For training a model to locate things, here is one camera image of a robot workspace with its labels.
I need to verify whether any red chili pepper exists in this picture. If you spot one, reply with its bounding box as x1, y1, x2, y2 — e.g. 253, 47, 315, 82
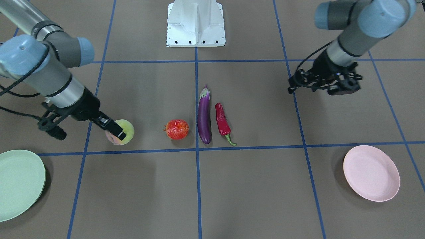
214, 102, 237, 146

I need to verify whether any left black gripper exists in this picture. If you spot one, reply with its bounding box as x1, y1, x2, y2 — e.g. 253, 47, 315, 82
288, 51, 363, 96

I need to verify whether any pink plate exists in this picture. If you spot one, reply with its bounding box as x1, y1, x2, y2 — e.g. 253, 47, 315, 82
343, 145, 401, 202

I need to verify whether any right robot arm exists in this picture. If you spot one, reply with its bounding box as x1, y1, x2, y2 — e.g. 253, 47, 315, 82
0, 0, 127, 141

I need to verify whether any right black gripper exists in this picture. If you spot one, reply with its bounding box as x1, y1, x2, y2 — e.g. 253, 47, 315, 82
70, 88, 127, 141

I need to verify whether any yellow pink peach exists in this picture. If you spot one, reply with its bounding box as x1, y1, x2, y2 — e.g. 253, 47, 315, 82
105, 119, 135, 145

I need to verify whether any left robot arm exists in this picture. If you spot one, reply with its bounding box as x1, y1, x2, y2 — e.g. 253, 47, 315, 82
287, 0, 416, 96

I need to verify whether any purple eggplant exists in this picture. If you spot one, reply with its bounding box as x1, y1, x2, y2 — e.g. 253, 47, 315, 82
197, 85, 212, 145

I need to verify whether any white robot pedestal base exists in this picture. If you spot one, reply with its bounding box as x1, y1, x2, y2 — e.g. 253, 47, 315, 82
166, 0, 226, 47

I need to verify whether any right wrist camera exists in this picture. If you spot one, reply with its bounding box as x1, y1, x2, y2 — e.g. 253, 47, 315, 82
37, 102, 68, 141

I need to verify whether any green plate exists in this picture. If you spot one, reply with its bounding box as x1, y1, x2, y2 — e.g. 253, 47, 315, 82
0, 150, 46, 222

